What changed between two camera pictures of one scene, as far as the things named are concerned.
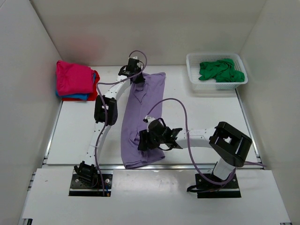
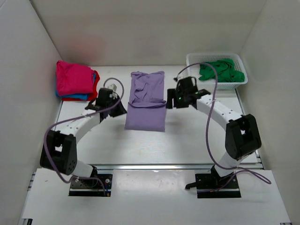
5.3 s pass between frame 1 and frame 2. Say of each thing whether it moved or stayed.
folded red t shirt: stayed
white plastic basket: stayed
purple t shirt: moved
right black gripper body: moved
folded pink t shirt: stayed
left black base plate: stayed
